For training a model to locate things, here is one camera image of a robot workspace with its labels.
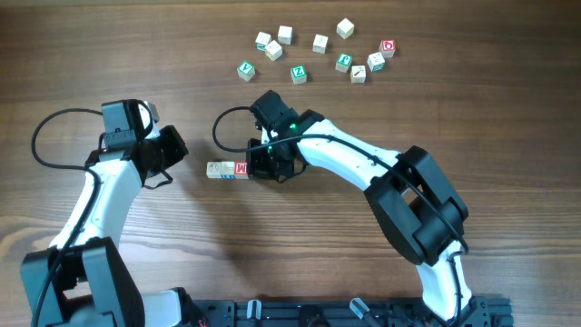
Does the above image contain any green letter J block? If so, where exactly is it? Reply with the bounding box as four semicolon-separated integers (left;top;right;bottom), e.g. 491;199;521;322
335;53;352;73

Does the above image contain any red letter M block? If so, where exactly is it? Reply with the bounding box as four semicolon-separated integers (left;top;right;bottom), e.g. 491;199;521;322
234;162;249;180

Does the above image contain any white block green side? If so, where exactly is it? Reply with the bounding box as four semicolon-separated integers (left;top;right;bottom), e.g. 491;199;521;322
367;52;386;72

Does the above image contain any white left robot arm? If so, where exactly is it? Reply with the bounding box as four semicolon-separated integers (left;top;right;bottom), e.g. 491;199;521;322
21;99;207;326

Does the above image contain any green letter V block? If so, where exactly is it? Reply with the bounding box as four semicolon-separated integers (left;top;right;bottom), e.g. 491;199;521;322
237;60;256;82

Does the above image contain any teal sided white block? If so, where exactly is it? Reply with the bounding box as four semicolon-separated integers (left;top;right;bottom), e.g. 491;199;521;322
255;32;272;51

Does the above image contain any plain white corner block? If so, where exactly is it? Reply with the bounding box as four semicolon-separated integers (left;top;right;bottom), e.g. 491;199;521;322
336;18;355;39

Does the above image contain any white block blue side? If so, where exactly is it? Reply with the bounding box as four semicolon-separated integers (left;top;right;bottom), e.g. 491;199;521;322
220;162;235;179

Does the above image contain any blue sided letter block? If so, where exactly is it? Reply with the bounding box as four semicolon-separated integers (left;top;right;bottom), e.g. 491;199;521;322
206;162;222;179

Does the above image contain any yellow sided wooden block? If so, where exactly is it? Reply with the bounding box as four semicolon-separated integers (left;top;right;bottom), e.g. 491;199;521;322
264;40;283;61

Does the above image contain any plain white wooden block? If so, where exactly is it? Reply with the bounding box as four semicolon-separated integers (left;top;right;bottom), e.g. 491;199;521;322
278;25;293;45

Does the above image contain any hammer picture yellow block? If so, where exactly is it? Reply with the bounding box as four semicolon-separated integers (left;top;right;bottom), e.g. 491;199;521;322
350;65;367;84

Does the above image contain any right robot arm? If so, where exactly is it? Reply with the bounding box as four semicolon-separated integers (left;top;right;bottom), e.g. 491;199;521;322
247;90;472;325

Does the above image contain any red letter O block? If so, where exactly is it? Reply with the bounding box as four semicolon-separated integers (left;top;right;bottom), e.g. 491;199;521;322
379;39;397;58

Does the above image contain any white picture wooden block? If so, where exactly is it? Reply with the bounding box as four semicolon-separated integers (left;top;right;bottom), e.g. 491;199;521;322
312;35;329;54

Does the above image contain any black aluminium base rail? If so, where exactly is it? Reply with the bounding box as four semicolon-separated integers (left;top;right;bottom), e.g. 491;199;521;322
195;296;515;327

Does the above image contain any green letter Z block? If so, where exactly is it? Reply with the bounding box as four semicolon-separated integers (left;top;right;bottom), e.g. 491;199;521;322
290;65;308;84

